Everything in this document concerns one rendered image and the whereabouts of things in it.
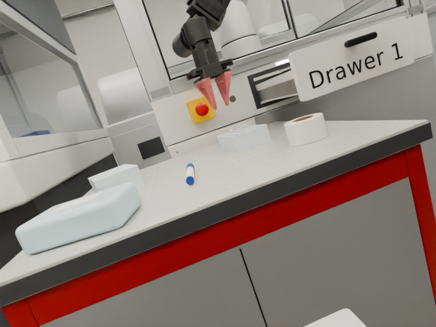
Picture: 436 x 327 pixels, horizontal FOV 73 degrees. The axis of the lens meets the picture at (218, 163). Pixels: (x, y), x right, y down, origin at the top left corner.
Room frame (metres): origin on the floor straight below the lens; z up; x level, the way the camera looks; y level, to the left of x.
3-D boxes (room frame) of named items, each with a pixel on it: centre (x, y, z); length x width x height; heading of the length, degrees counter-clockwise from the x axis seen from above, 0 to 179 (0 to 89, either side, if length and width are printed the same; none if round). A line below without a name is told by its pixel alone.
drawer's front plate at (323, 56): (0.68, -0.37, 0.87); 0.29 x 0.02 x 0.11; 97
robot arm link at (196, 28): (0.73, -0.05, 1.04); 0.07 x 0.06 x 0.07; 26
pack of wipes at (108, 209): (0.42, 0.21, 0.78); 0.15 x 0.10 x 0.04; 83
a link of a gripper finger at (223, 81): (0.72, -0.05, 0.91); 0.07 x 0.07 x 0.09; 17
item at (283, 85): (0.89, -0.34, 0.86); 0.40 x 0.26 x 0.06; 7
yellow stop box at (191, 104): (0.94, 0.00, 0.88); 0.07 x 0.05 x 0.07; 97
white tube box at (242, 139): (0.70, -0.08, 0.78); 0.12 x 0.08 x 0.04; 15
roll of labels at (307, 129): (0.53, -0.17, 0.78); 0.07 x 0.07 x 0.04
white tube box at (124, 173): (0.62, 0.22, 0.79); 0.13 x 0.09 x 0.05; 27
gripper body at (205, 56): (0.72, -0.05, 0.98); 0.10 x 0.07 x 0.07; 107
